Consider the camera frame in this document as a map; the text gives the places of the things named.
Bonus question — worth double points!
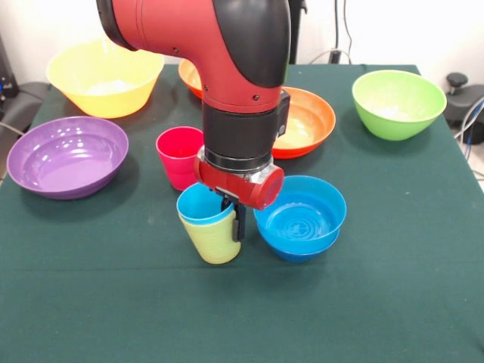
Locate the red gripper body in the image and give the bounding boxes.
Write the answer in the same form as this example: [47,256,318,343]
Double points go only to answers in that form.
[193,146,286,212]

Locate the light blue cup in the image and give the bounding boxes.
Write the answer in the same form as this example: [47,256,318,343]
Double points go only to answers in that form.
[176,183,236,225]

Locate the yellow-green cup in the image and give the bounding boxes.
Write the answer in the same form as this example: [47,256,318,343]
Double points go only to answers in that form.
[178,210,242,265]

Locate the light blue bowl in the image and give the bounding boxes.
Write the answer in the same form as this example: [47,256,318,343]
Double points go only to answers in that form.
[253,175,348,247]

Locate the dark blue bowl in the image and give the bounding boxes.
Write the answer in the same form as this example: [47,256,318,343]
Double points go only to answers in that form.
[260,228,340,265]

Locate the orange bowl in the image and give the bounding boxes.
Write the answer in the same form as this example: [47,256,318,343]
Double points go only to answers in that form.
[178,58,203,99]
[271,86,337,160]

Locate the light green bowl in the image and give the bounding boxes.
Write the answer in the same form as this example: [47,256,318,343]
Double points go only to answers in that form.
[352,70,448,141]

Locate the red cup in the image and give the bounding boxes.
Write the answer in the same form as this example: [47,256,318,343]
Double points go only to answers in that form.
[155,126,206,191]

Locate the dark green tablecloth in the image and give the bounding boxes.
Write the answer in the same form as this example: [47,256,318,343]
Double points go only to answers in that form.
[0,63,484,363]

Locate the large yellow bowl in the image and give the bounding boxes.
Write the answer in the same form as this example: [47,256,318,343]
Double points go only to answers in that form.
[45,39,166,119]

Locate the purple bowl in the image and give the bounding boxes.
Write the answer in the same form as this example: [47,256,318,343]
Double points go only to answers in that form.
[6,115,130,200]

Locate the black chair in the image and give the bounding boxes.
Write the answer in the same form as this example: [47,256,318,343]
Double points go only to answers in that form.
[0,81,51,137]

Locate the black rounded base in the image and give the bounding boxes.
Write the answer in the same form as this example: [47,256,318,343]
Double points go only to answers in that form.
[441,85,484,132]

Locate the black knob clamp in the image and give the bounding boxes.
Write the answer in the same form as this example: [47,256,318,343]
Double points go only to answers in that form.
[445,72,469,99]

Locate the black wall cable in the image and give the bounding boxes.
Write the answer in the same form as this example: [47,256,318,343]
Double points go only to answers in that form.
[341,0,355,64]

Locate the grey blue cable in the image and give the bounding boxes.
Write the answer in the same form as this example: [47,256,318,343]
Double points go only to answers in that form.
[453,96,484,147]

